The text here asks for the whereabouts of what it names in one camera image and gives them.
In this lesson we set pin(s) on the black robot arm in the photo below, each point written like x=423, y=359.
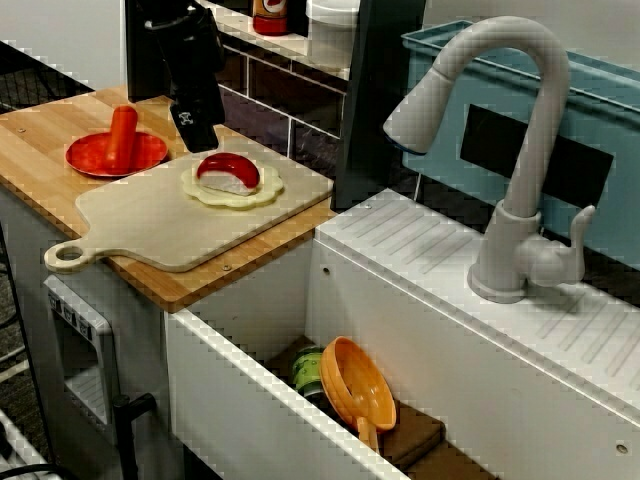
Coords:
x=170, y=7

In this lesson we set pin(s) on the red round plate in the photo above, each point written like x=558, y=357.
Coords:
x=150, y=155

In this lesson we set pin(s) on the red and white toy sushi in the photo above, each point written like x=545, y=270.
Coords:
x=227, y=172

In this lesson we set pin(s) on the white metal frame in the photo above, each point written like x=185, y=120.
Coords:
x=20, y=440

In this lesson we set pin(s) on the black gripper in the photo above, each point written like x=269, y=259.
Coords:
x=195, y=65

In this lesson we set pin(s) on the white cup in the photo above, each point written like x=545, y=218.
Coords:
x=330, y=35

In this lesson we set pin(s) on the grey toy dishwasher panel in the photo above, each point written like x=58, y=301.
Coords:
x=100, y=350

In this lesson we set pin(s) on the red condiment bottle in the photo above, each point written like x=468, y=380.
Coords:
x=270, y=17

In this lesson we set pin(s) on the cream flower-shaped plate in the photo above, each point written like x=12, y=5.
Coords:
x=272, y=192

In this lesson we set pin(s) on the white shelf ledge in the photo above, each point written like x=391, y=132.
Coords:
x=280, y=45

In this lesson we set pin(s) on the grey toy faucet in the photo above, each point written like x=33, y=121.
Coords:
x=550, y=80

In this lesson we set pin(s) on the red toy sausage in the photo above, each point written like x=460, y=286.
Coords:
x=120, y=135

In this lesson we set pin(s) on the orange toy strainer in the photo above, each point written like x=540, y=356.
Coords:
x=350, y=380

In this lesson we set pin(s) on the white toy sink unit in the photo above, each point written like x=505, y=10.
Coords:
x=400, y=280

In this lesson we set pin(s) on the green toy can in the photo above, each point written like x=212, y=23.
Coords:
x=306, y=372

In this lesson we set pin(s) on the dark tile backsplash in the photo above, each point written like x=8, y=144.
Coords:
x=270, y=95

